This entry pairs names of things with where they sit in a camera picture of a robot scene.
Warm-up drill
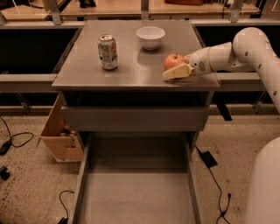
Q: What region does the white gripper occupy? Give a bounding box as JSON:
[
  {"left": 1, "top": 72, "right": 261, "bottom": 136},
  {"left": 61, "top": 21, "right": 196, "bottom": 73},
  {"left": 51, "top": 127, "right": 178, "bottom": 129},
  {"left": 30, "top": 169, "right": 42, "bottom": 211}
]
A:
[{"left": 162, "top": 47, "right": 211, "bottom": 80}]

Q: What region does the red apple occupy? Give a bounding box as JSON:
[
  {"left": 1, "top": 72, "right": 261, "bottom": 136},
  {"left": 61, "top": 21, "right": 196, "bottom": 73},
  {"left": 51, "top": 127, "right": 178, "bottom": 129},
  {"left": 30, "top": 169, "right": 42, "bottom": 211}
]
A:
[{"left": 164, "top": 53, "right": 185, "bottom": 70}]

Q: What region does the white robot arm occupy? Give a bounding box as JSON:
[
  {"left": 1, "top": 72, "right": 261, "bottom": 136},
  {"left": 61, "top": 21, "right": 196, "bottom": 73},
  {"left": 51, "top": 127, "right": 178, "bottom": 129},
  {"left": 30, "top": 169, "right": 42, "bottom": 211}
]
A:
[{"left": 162, "top": 27, "right": 280, "bottom": 224}]

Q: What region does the grey drawer cabinet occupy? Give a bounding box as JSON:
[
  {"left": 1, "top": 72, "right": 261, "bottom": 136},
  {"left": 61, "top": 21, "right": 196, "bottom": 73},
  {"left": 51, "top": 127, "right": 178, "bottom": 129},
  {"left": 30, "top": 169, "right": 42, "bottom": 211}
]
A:
[{"left": 52, "top": 20, "right": 220, "bottom": 144}]

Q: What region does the closed grey top drawer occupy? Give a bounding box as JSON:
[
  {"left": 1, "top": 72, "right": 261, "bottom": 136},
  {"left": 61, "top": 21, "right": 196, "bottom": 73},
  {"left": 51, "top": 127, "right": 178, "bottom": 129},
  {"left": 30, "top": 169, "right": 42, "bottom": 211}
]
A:
[{"left": 61, "top": 106, "right": 209, "bottom": 132}]

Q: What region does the open grey middle drawer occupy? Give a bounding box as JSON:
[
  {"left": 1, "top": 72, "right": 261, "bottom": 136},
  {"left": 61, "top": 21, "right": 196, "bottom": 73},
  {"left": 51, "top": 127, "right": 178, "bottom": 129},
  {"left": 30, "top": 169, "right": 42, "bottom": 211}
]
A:
[{"left": 69, "top": 133, "right": 203, "bottom": 224}]

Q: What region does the white bowl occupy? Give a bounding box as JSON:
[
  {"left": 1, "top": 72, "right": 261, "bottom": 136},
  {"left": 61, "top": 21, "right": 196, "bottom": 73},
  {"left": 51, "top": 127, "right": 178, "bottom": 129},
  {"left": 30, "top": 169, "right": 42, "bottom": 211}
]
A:
[{"left": 136, "top": 26, "right": 165, "bottom": 50}]

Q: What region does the crushed soda can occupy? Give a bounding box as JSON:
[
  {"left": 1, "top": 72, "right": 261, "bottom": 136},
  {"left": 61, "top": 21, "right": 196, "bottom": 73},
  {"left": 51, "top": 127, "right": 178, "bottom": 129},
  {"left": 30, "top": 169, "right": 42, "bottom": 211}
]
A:
[{"left": 98, "top": 34, "right": 118, "bottom": 70}]

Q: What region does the cardboard box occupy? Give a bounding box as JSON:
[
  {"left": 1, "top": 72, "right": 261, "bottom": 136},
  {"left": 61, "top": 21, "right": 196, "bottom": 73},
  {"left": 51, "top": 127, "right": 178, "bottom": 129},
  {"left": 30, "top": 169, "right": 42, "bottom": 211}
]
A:
[{"left": 39, "top": 96, "right": 84, "bottom": 162}]

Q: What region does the black object left edge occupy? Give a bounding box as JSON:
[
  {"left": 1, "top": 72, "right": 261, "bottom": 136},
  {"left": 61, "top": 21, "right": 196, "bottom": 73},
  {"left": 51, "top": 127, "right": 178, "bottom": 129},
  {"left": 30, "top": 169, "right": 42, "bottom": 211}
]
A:
[{"left": 0, "top": 166, "right": 10, "bottom": 180}]

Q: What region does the black cable bottom floor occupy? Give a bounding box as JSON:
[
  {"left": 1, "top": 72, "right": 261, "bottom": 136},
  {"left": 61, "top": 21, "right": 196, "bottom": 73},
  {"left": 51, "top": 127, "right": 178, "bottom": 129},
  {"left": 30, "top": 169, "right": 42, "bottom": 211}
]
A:
[{"left": 57, "top": 190, "right": 75, "bottom": 224}]

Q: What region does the black cable floor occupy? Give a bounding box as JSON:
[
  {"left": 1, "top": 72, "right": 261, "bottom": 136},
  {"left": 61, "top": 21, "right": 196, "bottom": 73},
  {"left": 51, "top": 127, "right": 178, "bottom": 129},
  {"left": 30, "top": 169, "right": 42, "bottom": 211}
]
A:
[
  {"left": 0, "top": 115, "right": 35, "bottom": 157},
  {"left": 57, "top": 190, "right": 75, "bottom": 224}
]

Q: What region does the black cable left floor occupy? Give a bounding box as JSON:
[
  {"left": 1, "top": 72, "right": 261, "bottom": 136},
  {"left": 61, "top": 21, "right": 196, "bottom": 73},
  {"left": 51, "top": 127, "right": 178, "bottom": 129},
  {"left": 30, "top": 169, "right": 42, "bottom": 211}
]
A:
[{"left": 0, "top": 115, "right": 35, "bottom": 157}]

